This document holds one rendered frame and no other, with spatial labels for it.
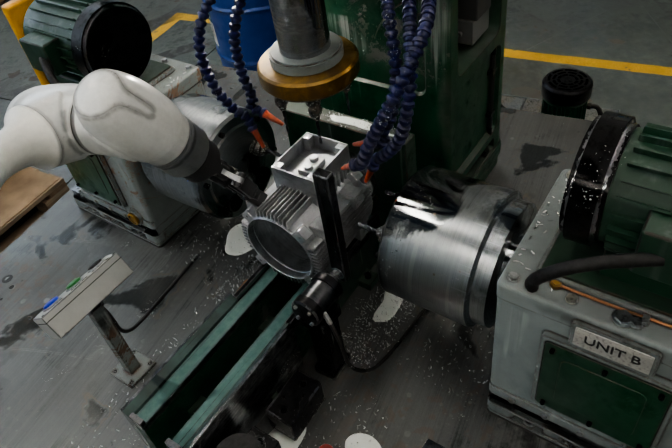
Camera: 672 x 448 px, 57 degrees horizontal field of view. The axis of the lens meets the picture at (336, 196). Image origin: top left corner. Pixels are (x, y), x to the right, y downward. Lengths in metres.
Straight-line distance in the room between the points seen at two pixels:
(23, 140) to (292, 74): 0.42
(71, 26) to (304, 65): 0.59
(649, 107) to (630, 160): 2.52
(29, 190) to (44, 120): 2.25
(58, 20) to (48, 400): 0.80
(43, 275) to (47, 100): 0.79
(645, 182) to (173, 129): 0.62
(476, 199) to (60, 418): 0.92
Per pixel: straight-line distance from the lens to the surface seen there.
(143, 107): 0.87
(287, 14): 1.02
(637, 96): 3.42
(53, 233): 1.80
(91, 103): 0.86
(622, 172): 0.83
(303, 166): 1.18
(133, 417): 1.17
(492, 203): 1.02
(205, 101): 1.38
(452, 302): 1.03
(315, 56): 1.05
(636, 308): 0.91
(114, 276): 1.20
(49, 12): 1.51
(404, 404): 1.22
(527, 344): 1.01
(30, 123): 0.96
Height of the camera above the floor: 1.87
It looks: 42 degrees down
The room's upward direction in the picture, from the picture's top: 10 degrees counter-clockwise
